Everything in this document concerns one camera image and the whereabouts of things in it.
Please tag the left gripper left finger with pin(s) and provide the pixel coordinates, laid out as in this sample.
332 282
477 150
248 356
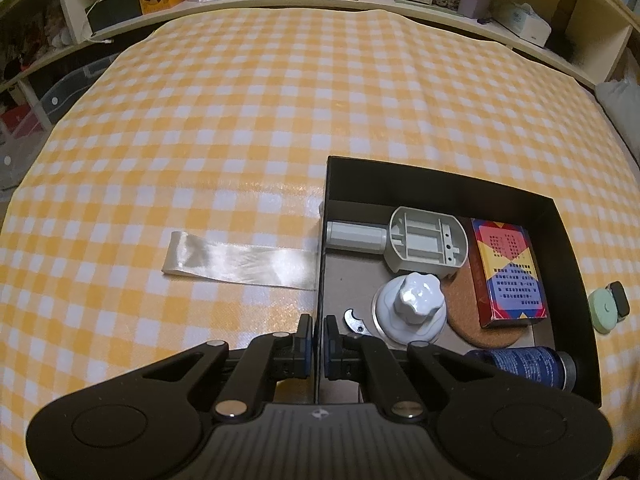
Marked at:
251 375

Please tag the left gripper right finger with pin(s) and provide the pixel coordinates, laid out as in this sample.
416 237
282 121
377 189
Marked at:
367 361

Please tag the white suction cup knob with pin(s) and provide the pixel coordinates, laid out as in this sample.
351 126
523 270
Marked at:
410 307

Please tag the black cardboard box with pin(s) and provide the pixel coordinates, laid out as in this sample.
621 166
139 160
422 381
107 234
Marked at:
367 192

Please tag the round cork coaster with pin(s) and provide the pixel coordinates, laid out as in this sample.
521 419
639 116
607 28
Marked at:
463 315

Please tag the grey plastic handle bracket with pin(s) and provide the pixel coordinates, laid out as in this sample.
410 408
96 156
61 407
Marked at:
413 240

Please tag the colourful card box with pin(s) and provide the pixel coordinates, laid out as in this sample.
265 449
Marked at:
507 281

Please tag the blue supplement bottle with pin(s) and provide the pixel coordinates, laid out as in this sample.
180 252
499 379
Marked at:
525 367

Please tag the clear plastic wrapper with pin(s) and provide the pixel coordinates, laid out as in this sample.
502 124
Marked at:
195 257

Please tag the yellow checkered tablecloth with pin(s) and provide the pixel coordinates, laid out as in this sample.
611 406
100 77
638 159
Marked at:
220 124

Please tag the green round disc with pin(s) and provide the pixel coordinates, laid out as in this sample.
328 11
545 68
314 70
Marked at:
603 310

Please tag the black smartwatch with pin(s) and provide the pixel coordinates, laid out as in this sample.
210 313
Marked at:
620 299

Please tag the white tissue box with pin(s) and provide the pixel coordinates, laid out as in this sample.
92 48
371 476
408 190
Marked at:
523 21

